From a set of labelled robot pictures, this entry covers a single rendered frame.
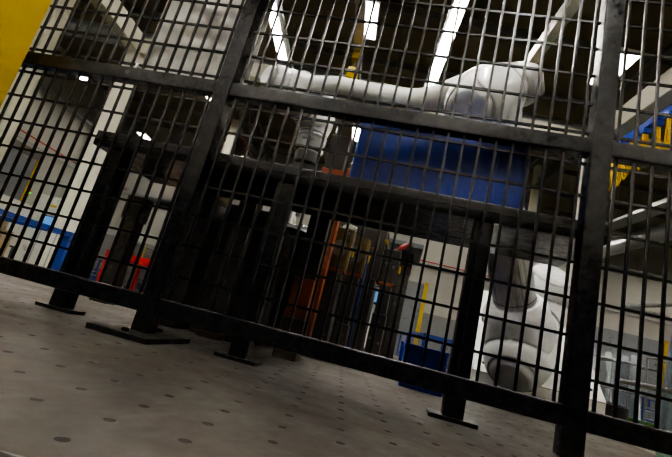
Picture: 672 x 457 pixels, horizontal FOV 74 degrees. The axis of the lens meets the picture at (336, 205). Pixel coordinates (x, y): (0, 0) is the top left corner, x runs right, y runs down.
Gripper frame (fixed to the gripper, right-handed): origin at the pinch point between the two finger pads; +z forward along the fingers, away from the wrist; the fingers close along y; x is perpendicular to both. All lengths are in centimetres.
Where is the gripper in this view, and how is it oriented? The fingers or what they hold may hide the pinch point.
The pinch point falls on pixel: (290, 215)
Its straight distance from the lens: 132.0
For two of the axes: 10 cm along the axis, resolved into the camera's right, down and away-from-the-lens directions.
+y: 9.6, 1.9, -1.9
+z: -2.4, 9.4, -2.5
